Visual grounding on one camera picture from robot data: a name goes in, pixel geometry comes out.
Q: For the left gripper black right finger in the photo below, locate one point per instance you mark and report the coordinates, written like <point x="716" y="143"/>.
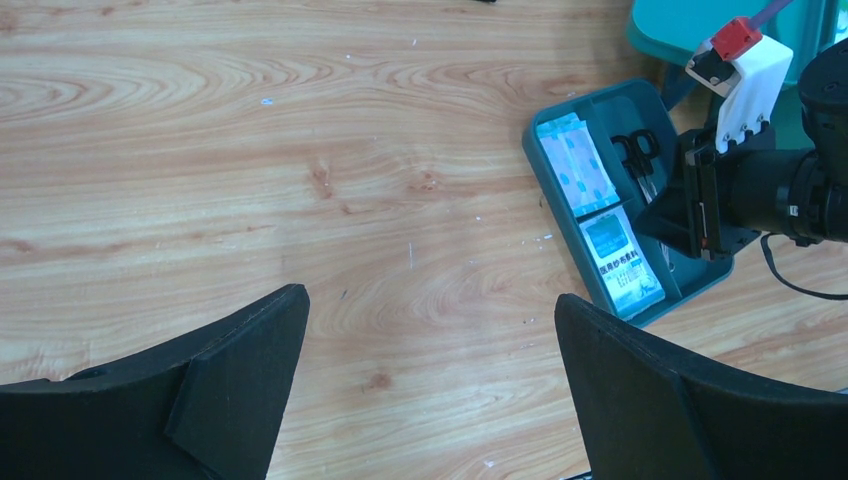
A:
<point x="650" y="409"/>

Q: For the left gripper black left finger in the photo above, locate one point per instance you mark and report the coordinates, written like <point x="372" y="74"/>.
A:
<point x="205" y="405"/>

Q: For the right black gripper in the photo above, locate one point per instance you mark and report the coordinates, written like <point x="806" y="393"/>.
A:
<point x="731" y="183"/>

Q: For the black handled scissors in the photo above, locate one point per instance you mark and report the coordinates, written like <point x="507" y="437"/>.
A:
<point x="640" y="148"/>

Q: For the teal white sachet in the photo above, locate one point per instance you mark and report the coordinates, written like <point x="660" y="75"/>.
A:
<point x="626" y="276"/>

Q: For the dark teal divided tray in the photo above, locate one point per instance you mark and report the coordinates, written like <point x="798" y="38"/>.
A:
<point x="620" y="110"/>

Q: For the teal medicine box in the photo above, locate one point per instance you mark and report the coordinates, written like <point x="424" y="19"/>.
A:
<point x="670" y="30"/>

